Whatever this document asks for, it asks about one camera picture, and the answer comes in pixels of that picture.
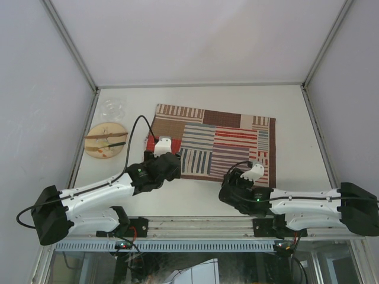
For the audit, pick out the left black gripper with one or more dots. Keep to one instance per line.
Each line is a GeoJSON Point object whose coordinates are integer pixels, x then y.
{"type": "Point", "coordinates": [149, 158]}

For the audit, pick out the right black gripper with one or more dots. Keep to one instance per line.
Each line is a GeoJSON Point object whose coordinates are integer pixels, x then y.
{"type": "Point", "coordinates": [234, 177]}

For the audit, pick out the patchwork striped placemat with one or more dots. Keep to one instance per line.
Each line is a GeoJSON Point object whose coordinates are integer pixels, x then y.
{"type": "Point", "coordinates": [211, 142]}

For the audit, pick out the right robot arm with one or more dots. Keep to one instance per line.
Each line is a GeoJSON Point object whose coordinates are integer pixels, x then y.
{"type": "Point", "coordinates": [348, 206]}

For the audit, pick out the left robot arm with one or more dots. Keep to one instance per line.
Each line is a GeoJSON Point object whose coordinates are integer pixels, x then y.
{"type": "Point", "coordinates": [97, 207]}

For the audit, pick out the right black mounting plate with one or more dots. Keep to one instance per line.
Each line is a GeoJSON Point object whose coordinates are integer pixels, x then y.
{"type": "Point", "coordinates": [263, 227]}

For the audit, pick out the black mounting plate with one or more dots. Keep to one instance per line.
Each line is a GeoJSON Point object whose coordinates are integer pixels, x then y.
{"type": "Point", "coordinates": [263, 227]}
{"type": "Point", "coordinates": [138, 227]}

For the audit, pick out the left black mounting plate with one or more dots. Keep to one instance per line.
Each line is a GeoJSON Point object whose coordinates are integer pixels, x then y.
{"type": "Point", "coordinates": [138, 227]}

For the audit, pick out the brown wooden knife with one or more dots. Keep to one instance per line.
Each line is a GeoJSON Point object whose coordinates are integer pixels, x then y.
{"type": "Point", "coordinates": [104, 136]}

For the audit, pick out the clear glass cup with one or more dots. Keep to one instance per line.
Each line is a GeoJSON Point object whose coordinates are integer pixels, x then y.
{"type": "Point", "coordinates": [112, 110]}

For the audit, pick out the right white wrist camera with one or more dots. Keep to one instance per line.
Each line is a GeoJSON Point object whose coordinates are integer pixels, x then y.
{"type": "Point", "coordinates": [254, 173]}

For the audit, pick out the aluminium front rail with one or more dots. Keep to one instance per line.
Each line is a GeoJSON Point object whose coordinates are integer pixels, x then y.
{"type": "Point", "coordinates": [210, 227]}

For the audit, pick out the dark handled fork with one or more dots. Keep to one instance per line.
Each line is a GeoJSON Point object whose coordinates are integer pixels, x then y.
{"type": "Point", "coordinates": [113, 145]}

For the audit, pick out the perforated blue cable tray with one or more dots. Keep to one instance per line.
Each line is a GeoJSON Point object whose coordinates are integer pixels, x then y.
{"type": "Point", "coordinates": [166, 246]}

